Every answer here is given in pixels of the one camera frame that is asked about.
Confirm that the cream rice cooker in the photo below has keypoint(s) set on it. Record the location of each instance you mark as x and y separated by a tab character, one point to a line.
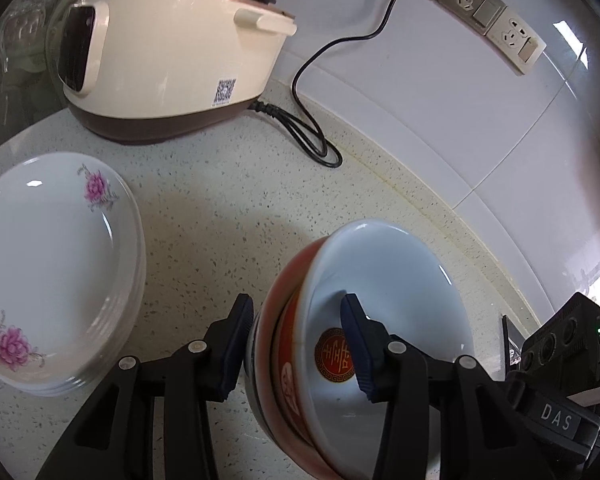
155	60

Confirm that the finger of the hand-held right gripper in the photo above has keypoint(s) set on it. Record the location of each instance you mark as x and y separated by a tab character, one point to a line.
507	335

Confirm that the red and white bowl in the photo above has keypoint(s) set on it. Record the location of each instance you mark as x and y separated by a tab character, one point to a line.
405	285

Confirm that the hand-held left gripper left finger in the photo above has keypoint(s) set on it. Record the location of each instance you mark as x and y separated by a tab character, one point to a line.
235	350

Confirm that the clear glass container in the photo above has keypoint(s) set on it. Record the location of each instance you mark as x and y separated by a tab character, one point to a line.
20	35

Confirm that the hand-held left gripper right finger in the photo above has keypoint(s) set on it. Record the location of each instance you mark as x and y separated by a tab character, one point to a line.
357	345

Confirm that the large flower-print plate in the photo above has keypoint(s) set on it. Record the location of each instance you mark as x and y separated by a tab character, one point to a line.
128	310

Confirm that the small flower-print plate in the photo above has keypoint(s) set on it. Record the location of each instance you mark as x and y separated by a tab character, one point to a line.
45	260

